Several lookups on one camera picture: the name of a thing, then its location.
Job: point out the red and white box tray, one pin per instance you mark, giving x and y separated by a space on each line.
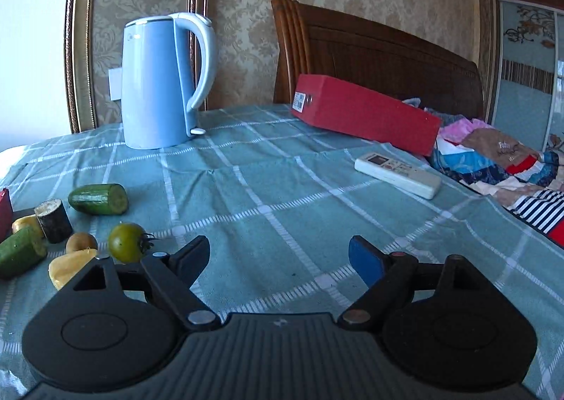
4 215

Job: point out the white wall switch plate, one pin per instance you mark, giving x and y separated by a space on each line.
115 85

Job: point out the dark eggplant piece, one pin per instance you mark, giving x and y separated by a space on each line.
53 221

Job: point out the white remote control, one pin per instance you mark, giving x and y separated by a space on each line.
396 171

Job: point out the teal checked tablecloth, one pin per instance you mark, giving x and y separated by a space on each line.
286 188

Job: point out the yellow vegetable chunk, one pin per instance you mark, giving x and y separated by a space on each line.
66 270
26 224

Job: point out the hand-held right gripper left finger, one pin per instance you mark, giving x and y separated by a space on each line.
194 257

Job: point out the light blue electric kettle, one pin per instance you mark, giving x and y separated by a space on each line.
154 87

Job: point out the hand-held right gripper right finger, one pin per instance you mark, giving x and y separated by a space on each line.
365 261

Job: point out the red cardboard box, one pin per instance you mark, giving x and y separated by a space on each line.
374 113

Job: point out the brown wooden headboard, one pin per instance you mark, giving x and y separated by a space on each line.
374 52

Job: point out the green tomato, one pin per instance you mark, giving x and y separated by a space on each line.
125 243

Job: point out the cucumber piece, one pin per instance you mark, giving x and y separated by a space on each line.
99 198
20 252

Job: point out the wardrobe with patterned glass door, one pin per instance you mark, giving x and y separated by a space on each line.
524 87

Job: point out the small tan potato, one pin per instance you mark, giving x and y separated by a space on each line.
81 242

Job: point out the colourful patchwork quilt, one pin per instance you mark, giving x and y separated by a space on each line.
498 171

